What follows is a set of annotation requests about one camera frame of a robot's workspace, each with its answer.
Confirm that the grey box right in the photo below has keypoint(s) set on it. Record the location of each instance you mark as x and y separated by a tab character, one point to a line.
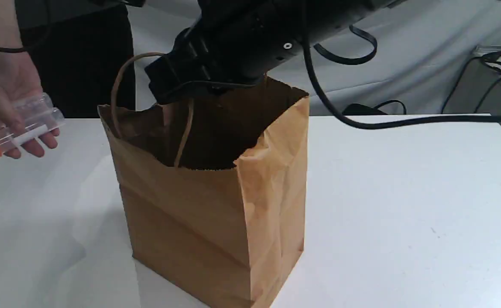
477	88

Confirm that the black object behind table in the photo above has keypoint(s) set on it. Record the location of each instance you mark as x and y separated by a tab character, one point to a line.
362	110

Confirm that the brown paper bag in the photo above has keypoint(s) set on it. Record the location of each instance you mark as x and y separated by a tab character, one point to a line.
214	189

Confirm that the orange-capped clear tube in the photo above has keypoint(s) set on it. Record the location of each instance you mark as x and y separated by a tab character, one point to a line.
35	127
30	106

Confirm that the person's bare hand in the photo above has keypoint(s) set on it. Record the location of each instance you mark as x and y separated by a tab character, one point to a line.
7	94

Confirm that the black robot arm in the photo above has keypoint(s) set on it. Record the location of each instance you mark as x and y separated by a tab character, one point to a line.
317	20

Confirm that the grey backdrop cloth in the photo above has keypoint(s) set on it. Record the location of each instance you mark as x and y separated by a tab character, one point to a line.
422	46

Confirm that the person's dark clothed torso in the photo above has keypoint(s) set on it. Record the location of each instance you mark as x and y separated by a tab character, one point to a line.
78	62

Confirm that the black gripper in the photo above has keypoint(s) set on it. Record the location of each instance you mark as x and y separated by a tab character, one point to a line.
212	61

